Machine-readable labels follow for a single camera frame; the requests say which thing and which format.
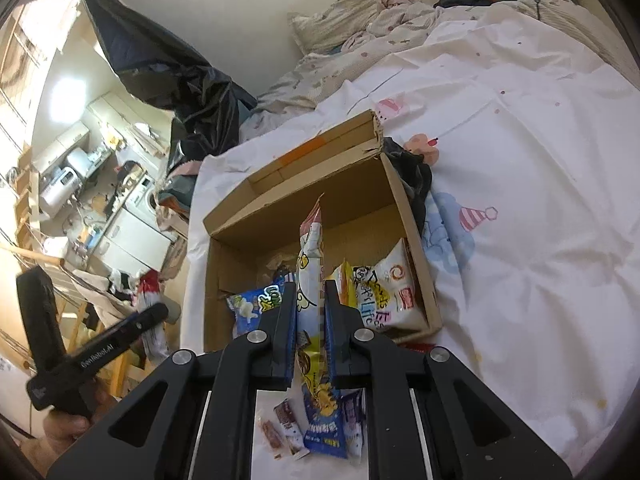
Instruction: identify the clear packet red snack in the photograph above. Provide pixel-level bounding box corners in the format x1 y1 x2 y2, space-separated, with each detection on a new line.
258 418 283 460

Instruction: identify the blue yellow cookie bag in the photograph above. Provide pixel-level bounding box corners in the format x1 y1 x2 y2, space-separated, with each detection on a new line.
296 204 348 458

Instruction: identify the brown white chocolate bar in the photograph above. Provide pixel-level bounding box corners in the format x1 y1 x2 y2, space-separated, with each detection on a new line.
273 399 309 460

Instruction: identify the blue rocket snack bag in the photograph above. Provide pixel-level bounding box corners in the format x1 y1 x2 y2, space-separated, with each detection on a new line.
226 280 284 337

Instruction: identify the white red snack bag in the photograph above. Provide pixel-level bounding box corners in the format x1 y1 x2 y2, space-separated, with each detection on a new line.
352 238 427 333

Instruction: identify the clear dark snack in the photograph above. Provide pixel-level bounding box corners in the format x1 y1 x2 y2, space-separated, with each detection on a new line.
266 252 297 282

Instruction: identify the yellow cheese snack bag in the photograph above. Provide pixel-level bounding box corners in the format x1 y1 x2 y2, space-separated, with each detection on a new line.
329 260 358 308

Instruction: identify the person's left hand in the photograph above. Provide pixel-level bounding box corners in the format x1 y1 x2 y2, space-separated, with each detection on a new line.
20 380 117 477

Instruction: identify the white kitchen cabinet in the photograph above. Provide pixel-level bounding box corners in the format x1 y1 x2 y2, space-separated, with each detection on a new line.
92 208 171 274

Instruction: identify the white washing machine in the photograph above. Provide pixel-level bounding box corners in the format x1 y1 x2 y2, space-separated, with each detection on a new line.
125 176 160 231

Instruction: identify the brown cardboard box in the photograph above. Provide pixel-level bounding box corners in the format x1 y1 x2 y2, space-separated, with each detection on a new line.
204 111 442 351

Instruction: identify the black plastic bag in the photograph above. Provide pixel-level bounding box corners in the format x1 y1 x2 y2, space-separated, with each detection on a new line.
84 0 257 172

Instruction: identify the grey cloth beside box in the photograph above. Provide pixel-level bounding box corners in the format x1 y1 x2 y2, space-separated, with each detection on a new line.
383 136 432 233

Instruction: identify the white bed sheet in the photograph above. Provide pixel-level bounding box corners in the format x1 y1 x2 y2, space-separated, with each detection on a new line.
180 0 639 474

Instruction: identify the striped pillow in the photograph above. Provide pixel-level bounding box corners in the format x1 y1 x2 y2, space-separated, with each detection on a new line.
288 0 381 55

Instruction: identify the floral crumpled blanket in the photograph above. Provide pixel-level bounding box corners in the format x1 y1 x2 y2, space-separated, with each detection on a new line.
240 1 444 143

